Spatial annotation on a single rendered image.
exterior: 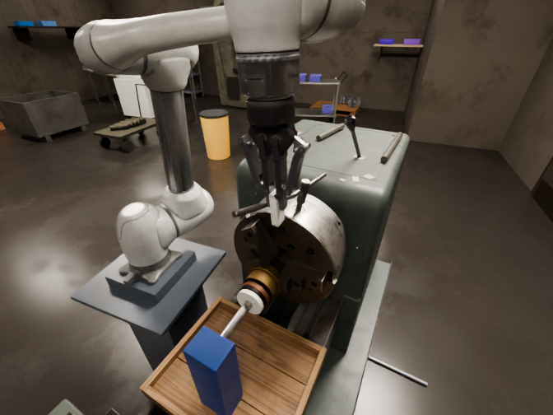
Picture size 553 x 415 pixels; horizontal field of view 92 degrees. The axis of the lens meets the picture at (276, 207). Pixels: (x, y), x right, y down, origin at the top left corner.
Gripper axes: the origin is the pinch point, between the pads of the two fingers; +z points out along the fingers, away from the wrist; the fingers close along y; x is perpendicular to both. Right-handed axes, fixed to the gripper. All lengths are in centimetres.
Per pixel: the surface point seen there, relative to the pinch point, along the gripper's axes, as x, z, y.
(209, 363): -22.2, 21.2, -3.1
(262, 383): -12.9, 44.0, 0.4
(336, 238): 15.1, 16.2, 8.3
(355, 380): 16, 80, 20
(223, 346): -18.4, 21.2, -2.8
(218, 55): 514, 9, -421
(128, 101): 331, 76, -523
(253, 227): 6.0, 12.4, -10.5
